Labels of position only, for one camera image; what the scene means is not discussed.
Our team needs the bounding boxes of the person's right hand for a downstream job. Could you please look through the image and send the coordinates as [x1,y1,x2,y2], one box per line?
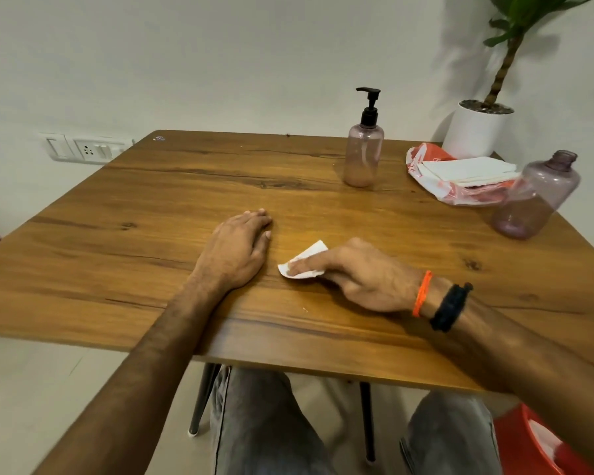
[286,236,426,314]

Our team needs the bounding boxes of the person's left hand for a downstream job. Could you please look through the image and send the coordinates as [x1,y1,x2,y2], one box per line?
[189,208,274,296]

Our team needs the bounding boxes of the white tissue sheet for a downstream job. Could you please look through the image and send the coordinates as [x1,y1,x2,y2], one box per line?
[277,239,329,280]

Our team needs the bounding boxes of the pink bottle with liquid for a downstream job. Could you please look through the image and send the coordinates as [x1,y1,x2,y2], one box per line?
[342,124,385,189]

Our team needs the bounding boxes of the pink plastic bottle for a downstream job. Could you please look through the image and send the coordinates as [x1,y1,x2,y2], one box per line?
[489,149,582,241]

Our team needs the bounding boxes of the person's left forearm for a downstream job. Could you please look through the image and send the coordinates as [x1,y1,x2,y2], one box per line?
[32,276,228,475]

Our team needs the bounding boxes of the person's right forearm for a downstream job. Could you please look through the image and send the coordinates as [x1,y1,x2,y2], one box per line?
[445,291,594,475]

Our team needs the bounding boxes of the orange thread wristband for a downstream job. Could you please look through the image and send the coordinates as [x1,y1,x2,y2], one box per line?
[411,269,434,319]

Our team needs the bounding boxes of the black braided wristband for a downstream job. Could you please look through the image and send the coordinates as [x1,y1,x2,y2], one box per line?
[429,282,475,334]

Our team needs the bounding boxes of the orange white plastic tissue pack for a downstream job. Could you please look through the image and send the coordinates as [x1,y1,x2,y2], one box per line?
[405,142,521,207]

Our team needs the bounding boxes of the stack of white tissues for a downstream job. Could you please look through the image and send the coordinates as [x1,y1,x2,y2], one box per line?
[419,156,521,188]

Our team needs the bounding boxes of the grey trousers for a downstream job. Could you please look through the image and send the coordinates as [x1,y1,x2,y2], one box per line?
[208,365,504,475]

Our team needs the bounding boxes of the white plant pot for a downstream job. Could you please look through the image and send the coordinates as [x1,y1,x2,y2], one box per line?
[441,99,515,160]

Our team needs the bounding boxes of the red plastic bin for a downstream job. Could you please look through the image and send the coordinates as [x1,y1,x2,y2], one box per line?
[492,402,594,475]

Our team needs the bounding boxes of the green potted plant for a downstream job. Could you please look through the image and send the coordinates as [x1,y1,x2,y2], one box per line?
[482,0,594,110]

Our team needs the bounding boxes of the white wall socket plate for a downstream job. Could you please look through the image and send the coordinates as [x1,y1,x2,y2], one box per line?
[38,132,135,166]

